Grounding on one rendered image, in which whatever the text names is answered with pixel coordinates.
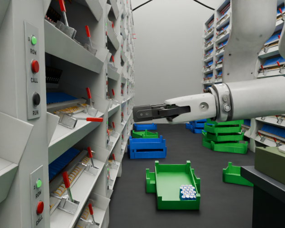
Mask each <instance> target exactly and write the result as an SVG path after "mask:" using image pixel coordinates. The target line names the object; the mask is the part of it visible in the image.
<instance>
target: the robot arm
mask: <svg viewBox="0 0 285 228"><path fill-rule="evenodd" d="M284 3H285V0H284ZM231 8H232V26H231V32H230V35H229V38H228V41H227V44H226V47H225V50H224V55H223V63H222V84H215V85H212V86H211V87H208V88H207V89H206V93H205V94H198V95H189V96H183V97H178V98H173V99H169V100H165V101H164V104H154V105H150V104H148V105H141V106H134V107H133V109H132V111H133V120H134V122H143V121H150V120H153V119H162V118H166V121H167V122H168V123H169V124H179V123H185V122H191V121H196V120H202V119H208V118H210V120H211V121H216V122H217V123H220V122H227V121H235V120H242V119H252V118H259V117H266V116H273V115H281V114H285V77H284V76H275V77H268V78H261V79H254V72H255V66H256V62H257V58H258V55H259V53H260V51H261V49H262V47H263V46H264V44H265V43H266V42H267V40H268V39H269V38H270V37H271V36H272V34H273V32H274V30H275V27H276V17H277V0H231ZM278 50H279V53H280V55H281V56H282V57H283V58H284V59H285V22H284V26H283V29H282V32H281V35H280V39H279V44H278ZM279 151H280V152H281V153H284V154H285V145H283V146H279Z"/></svg>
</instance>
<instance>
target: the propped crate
mask: <svg viewBox="0 0 285 228"><path fill-rule="evenodd" d="M155 181H156V195H157V209H199V208H200V194H198V191H197V188H196V184H195V180H194V177H193V174H192V170H191V167H190V161H186V164H159V161H155ZM181 185H192V187H195V192H196V194H195V196H196V200H180V198H179V194H180V187H181Z"/></svg>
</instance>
